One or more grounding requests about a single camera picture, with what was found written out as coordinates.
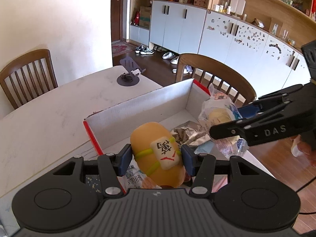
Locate wooden chair right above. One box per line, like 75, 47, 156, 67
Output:
175, 53, 257, 105

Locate right hand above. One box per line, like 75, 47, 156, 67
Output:
290, 135, 316, 167

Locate silver foil bag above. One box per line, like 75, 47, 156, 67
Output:
170, 121, 211, 147

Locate bread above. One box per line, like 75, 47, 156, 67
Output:
198, 85, 248, 158

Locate red shoe box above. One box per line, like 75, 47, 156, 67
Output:
84, 80, 268, 198

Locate wooden chair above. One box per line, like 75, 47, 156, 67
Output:
175, 53, 257, 105
1, 49, 58, 109

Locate black phone stand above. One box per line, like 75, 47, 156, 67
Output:
117, 56, 146, 87

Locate white chicken breast packet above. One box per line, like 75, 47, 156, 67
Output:
118, 159, 161, 192

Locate yellow plush toy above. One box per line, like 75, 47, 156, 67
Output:
130, 122, 186, 188

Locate wooden chair far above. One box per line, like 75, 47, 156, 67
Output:
1, 49, 58, 109

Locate light blue small box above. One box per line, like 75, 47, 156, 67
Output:
194, 141, 214, 154

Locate white wall cabinets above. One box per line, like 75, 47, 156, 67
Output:
130, 0, 315, 95

